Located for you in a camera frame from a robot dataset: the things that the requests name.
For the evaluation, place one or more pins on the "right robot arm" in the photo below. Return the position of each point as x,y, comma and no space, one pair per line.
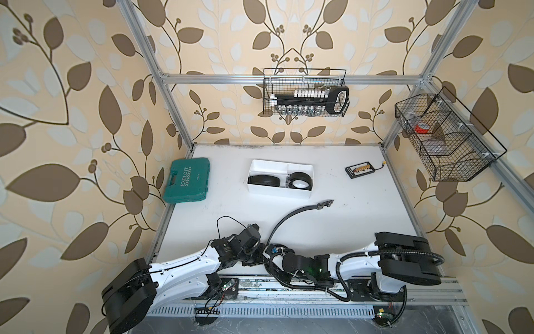
392,261

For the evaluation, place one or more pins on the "aluminium frame post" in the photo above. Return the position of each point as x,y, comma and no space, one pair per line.
128,12

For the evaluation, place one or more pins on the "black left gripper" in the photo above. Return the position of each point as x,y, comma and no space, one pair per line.
262,258

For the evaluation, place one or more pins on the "white divided storage box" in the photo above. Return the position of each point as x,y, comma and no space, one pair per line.
281,170

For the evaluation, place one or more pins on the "back wire basket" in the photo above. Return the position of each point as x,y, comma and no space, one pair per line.
287,80

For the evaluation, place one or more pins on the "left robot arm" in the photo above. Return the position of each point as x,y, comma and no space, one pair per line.
142,287

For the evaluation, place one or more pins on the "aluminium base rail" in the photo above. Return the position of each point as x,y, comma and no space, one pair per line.
265,289

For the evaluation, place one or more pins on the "black parallel charging board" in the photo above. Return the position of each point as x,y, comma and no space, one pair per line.
365,168

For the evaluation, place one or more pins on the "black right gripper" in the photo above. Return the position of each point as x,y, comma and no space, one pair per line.
281,275

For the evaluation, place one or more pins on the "green tool case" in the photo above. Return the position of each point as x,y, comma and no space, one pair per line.
188,181

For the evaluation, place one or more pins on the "wire basket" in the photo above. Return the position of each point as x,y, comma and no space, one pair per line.
460,145
287,80

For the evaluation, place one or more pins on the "red item in basket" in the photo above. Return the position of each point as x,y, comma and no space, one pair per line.
422,128

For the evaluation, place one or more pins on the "black socket holder set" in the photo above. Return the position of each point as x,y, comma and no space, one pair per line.
330,101

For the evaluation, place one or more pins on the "right wire basket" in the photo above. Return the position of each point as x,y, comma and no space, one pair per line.
460,145

